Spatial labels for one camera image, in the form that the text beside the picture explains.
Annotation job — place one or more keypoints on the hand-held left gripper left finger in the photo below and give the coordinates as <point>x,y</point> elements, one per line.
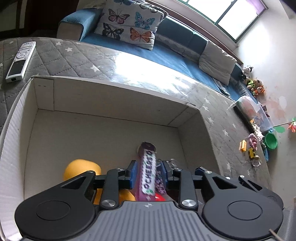
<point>131,175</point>

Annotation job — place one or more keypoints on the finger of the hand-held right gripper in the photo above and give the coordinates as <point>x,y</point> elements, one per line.
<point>199,171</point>

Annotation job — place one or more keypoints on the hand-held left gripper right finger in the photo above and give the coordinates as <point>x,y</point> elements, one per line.
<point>165,175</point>

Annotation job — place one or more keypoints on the clear plastic wrapper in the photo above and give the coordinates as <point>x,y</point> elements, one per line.
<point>171,163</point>

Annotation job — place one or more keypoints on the purple Cheers candy packet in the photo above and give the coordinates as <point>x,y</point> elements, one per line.
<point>148,166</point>

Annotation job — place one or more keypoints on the red plastic toy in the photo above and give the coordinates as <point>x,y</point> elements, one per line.
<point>160,198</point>

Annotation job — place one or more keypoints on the large yellow rubber duck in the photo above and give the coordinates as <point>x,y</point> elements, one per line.
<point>78,168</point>

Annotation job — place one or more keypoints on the grey cardboard box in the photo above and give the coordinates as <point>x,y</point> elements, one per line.
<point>92,120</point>

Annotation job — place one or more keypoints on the clear plastic container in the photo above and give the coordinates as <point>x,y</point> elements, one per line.
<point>248,106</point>
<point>263,120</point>

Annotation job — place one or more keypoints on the yellow toy vehicle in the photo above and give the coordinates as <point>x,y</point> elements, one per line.
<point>252,153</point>

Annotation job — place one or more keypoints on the small orange toy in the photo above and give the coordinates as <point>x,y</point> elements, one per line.
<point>243,146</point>

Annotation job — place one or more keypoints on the green plastic bowl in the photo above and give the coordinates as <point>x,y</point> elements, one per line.
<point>271,141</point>

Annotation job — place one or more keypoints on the pink toy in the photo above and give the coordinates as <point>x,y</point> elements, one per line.
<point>252,140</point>

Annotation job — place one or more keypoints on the colourful pinwheel toy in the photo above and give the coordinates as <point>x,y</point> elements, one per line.
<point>291,127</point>

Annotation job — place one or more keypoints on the orange plush toy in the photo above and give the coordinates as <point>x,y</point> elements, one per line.
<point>259,90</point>

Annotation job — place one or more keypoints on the grey sofa cushion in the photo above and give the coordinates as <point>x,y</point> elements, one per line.
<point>217,62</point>

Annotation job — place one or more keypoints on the black and white plush cow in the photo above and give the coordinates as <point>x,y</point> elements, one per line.
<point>247,70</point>

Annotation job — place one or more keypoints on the blue sofa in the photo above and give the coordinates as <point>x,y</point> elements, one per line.
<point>175,58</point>

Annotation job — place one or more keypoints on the grey quilted star table cover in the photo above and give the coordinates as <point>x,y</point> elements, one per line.
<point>69,58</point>

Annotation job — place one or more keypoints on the butterfly print pillow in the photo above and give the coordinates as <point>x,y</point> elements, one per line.
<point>157,9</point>
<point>127,25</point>

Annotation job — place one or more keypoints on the green framed window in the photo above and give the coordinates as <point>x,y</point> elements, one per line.
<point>231,16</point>

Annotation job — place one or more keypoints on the white remote control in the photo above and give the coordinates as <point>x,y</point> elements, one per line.
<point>20,60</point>

